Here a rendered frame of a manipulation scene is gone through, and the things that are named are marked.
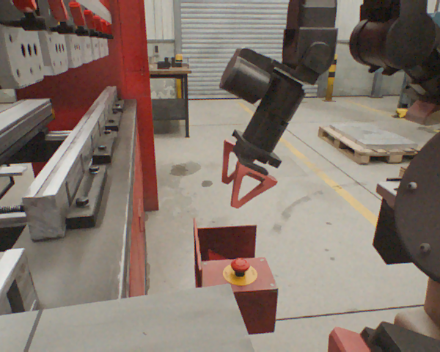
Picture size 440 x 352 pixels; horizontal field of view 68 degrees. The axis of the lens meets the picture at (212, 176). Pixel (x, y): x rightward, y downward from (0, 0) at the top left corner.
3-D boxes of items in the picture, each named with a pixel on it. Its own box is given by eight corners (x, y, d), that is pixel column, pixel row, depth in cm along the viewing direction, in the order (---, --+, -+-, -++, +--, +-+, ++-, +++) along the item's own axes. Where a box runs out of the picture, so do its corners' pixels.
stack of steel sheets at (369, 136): (418, 147, 364) (419, 143, 362) (364, 149, 359) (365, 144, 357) (371, 126, 455) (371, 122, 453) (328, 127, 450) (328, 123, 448)
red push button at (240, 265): (251, 281, 67) (251, 268, 66) (232, 283, 67) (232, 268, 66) (247, 269, 71) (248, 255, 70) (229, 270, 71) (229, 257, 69)
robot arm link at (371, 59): (452, 41, 48) (426, 41, 53) (411, -7, 44) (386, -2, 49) (406, 92, 50) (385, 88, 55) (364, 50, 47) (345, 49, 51)
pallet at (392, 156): (428, 163, 360) (431, 150, 355) (358, 165, 354) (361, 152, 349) (371, 134, 471) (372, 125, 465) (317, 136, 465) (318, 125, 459)
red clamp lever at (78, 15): (81, 0, 72) (89, 31, 81) (61, -1, 71) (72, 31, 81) (81, 6, 72) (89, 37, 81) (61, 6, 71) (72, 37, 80)
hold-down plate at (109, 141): (111, 163, 104) (109, 153, 103) (93, 163, 103) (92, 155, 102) (116, 138, 132) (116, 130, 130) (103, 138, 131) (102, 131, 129)
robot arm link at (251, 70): (336, 49, 45) (312, 48, 53) (267, 6, 42) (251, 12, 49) (292, 127, 48) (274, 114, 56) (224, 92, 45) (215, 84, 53)
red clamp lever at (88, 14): (92, 9, 90) (99, 34, 99) (77, 8, 90) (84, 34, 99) (93, 14, 90) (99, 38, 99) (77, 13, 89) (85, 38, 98)
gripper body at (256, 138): (240, 155, 48) (265, 111, 46) (229, 137, 58) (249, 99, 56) (277, 172, 50) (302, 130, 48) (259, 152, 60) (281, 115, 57)
